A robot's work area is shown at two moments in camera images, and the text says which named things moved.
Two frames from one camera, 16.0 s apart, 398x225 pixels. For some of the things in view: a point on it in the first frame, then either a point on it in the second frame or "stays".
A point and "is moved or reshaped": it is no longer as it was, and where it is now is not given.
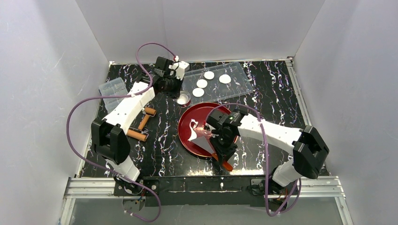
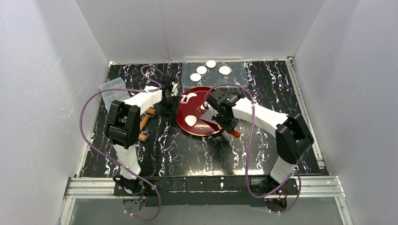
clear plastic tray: x=216 y=83 is moved or reshaped
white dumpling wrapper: x=225 y=78 to x=225 y=70
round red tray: x=199 y=112 to x=189 y=109
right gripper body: x=222 y=144 to x=229 y=123
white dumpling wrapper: x=209 y=75 to x=210 y=63
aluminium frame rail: x=78 y=188 stays
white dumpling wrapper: x=202 y=83 to x=202 y=70
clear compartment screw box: x=116 y=87 stays
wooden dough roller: x=139 y=134 stays
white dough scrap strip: x=193 y=132 to x=188 y=96
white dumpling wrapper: x=198 y=92 to x=195 y=77
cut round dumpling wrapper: x=183 y=99 to x=190 y=120
